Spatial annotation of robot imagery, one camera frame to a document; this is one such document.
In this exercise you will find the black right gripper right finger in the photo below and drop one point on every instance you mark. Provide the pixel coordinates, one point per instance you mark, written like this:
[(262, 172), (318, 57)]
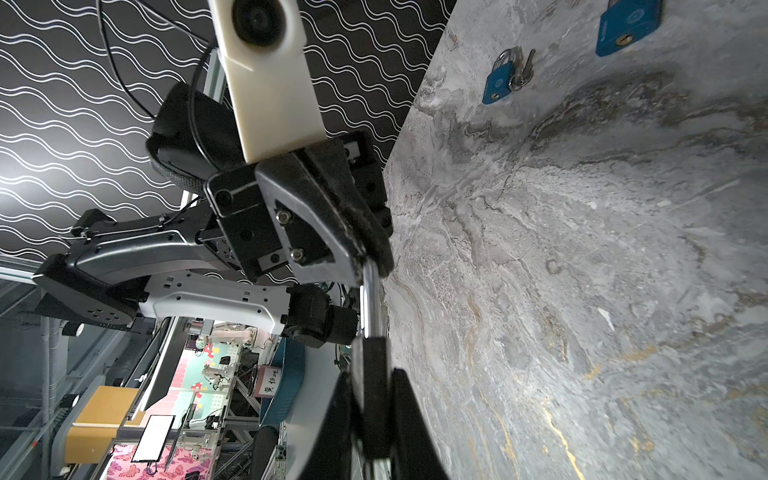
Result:
[(413, 455)]

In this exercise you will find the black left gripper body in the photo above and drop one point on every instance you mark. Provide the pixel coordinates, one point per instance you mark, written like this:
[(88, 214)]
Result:
[(247, 225)]

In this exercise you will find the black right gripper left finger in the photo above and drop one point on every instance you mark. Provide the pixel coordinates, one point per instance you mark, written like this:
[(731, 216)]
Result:
[(331, 454)]

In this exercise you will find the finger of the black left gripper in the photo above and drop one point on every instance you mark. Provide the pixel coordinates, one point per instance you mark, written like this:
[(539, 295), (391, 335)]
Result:
[(317, 208)]

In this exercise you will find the blue padlock with key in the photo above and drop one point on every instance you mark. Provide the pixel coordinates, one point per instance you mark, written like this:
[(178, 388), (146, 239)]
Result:
[(511, 71)]

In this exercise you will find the black padlock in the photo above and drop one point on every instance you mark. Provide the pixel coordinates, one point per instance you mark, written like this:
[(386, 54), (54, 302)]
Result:
[(372, 369)]

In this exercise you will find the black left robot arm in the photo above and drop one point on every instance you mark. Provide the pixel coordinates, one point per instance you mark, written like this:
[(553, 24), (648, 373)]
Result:
[(117, 272)]

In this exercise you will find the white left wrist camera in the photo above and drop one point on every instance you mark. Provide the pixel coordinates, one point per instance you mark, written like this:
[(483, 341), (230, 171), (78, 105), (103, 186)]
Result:
[(261, 47)]

